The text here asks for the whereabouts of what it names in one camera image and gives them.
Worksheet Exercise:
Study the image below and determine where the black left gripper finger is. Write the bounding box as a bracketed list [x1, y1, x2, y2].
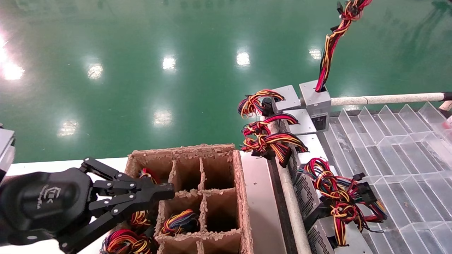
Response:
[80, 157, 175, 196]
[58, 192, 175, 254]

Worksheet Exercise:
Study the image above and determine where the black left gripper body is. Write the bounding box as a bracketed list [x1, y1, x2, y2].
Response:
[0, 168, 94, 246]

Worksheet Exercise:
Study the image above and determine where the silver power supply with wires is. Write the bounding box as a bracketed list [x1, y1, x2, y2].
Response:
[299, 0, 373, 132]
[139, 167, 158, 185]
[101, 229, 156, 254]
[305, 176, 388, 254]
[128, 210, 153, 229]
[288, 155, 357, 230]
[238, 85, 301, 119]
[241, 132, 331, 169]
[242, 109, 317, 138]

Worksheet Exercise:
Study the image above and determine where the brown cardboard divided box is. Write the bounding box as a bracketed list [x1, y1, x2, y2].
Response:
[120, 144, 255, 254]

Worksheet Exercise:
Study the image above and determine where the clear acrylic divider tray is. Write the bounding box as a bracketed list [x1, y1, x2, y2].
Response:
[311, 102, 452, 254]

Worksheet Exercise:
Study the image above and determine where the power supply with blue wires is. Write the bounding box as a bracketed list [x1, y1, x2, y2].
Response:
[161, 209, 198, 236]

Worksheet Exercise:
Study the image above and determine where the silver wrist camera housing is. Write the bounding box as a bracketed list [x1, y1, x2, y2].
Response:
[0, 123, 15, 175]

